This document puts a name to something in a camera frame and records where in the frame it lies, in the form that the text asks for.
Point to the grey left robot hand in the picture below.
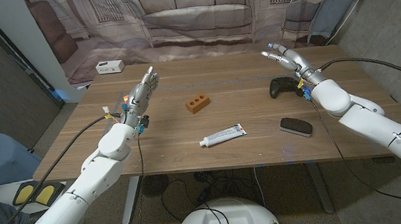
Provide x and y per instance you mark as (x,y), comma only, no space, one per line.
(140,99)

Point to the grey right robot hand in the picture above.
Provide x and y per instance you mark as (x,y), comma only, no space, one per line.
(300,64)

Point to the black game controller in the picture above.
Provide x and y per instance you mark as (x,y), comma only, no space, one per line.
(283,86)

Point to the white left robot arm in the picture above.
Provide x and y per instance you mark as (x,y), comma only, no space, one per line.
(98,171)

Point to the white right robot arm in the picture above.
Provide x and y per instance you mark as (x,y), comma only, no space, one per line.
(373,123)

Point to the orange brick block with holes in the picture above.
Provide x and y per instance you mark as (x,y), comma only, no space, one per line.
(197,103)

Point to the white toothpaste tube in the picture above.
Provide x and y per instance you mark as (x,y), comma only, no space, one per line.
(223,135)

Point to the white power box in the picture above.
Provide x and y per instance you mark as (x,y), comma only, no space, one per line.
(110,66)

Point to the black board eraser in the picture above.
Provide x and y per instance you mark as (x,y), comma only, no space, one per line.
(296,126)

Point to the black round floor fan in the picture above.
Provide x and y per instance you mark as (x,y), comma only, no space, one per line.
(155,185)

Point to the printed sofa room backdrop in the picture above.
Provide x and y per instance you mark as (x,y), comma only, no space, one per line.
(194,15)

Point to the grey metal table leg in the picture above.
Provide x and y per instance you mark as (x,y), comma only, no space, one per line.
(320,189)
(130,205)

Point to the yellow foot pedal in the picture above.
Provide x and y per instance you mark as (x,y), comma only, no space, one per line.
(45,195)
(24,194)

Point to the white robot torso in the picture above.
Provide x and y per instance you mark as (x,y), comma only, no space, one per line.
(204,219)

